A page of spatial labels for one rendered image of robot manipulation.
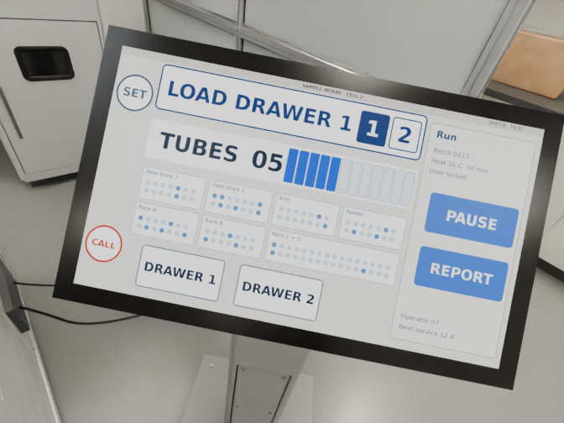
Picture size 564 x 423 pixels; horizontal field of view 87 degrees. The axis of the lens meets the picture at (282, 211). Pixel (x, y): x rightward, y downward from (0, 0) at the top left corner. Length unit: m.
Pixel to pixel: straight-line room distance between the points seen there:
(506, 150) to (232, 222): 0.31
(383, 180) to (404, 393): 1.27
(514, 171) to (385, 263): 0.17
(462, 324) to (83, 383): 1.30
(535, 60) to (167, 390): 2.58
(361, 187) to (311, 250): 0.09
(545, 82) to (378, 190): 2.19
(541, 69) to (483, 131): 2.09
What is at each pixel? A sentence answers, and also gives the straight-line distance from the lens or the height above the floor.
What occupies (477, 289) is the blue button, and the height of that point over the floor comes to 1.04.
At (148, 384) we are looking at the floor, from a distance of 1.39.
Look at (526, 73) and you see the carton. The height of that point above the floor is 0.99.
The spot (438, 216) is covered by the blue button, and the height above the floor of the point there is 1.09.
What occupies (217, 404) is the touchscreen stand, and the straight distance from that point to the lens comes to 1.30.
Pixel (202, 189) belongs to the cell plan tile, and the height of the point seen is 1.08.
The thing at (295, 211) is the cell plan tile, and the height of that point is 1.07.
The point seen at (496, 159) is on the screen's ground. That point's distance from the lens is 0.41.
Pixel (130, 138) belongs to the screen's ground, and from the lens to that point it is 0.38.
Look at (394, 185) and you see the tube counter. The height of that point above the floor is 1.11.
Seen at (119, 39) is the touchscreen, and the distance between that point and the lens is 0.42.
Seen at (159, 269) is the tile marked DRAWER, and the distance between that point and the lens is 0.36.
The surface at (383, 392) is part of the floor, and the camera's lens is 1.49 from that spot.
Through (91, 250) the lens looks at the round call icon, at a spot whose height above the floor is 1.01.
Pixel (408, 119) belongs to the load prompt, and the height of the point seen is 1.17.
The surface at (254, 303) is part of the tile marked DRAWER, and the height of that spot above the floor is 0.99.
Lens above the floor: 1.28
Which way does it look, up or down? 39 degrees down
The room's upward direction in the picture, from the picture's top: 11 degrees clockwise
